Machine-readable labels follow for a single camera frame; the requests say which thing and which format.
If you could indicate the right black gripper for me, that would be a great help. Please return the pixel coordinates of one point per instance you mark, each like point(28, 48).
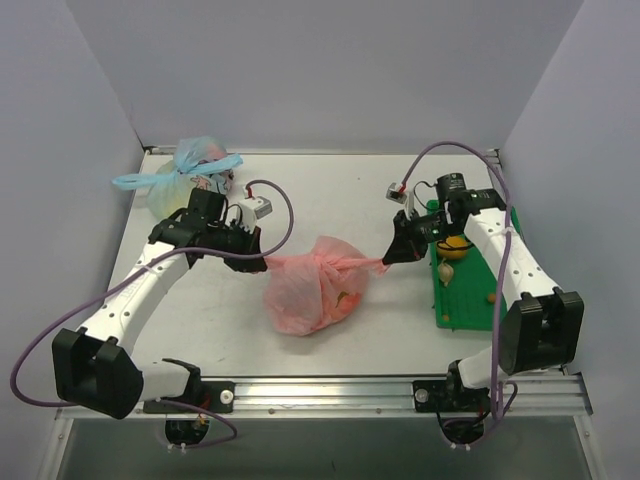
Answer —
point(409, 233)

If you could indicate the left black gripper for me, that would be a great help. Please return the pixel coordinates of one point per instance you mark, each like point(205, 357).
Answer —
point(242, 248)

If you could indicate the pink plastic bag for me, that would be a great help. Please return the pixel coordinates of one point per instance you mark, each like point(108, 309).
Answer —
point(310, 292)

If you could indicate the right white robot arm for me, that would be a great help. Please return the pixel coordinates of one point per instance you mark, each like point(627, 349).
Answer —
point(542, 323)

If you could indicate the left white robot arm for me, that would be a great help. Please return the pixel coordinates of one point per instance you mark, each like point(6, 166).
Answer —
point(93, 367)

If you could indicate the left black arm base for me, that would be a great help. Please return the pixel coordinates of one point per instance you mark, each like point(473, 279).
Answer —
point(216, 396)

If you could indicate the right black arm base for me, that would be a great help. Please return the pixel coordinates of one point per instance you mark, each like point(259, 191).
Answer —
point(455, 395)

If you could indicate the fake yellow lemon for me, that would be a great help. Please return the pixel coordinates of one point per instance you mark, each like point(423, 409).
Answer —
point(452, 248)

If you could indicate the fake garlic bulb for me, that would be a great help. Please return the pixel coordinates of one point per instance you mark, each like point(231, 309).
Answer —
point(445, 272)

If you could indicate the blue tied plastic bag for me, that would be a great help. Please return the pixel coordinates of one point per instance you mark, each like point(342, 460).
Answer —
point(197, 163)

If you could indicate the green plastic tray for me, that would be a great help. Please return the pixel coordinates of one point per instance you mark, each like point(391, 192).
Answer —
point(463, 304)

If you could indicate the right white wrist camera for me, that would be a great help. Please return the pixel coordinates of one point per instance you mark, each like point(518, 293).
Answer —
point(399, 193)

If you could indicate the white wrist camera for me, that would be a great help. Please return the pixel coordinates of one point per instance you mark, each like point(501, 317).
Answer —
point(251, 210)
point(399, 193)

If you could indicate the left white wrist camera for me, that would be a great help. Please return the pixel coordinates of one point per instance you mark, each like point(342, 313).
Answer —
point(251, 210)

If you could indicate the aluminium front rail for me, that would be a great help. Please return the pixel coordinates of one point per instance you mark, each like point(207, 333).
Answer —
point(547, 394)

